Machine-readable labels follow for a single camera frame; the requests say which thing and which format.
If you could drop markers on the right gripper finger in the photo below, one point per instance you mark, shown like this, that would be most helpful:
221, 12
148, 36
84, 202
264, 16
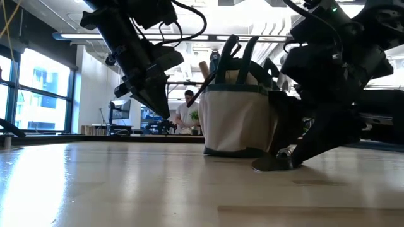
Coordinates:
284, 123
325, 135

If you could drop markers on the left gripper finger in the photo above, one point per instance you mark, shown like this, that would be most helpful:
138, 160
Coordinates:
156, 97

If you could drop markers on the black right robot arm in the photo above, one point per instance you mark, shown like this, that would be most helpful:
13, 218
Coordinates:
378, 19

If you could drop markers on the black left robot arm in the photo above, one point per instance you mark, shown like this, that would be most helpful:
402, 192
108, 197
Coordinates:
116, 34

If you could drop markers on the black background robot arm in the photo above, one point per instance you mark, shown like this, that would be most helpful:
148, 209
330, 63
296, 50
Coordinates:
162, 126

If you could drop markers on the person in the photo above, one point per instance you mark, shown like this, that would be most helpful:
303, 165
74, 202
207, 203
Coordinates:
186, 115

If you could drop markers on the monitor on stand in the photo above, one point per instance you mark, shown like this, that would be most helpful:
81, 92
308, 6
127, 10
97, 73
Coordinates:
121, 108

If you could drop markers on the small background potted plant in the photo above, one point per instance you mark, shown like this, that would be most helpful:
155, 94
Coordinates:
195, 118

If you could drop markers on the brown slatted crate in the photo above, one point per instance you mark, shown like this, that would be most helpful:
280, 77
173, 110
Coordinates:
93, 130

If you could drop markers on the overhead light bar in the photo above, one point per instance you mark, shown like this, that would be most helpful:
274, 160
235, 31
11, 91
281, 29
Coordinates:
79, 36

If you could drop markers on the large window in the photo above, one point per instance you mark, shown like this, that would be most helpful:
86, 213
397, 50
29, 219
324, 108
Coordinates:
44, 75

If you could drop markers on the black slanted strut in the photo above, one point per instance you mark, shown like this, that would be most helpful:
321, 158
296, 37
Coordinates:
12, 127

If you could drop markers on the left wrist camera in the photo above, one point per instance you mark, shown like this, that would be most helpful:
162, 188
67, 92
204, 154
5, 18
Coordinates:
158, 14

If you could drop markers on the small grey post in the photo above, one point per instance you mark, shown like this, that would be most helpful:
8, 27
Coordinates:
7, 142

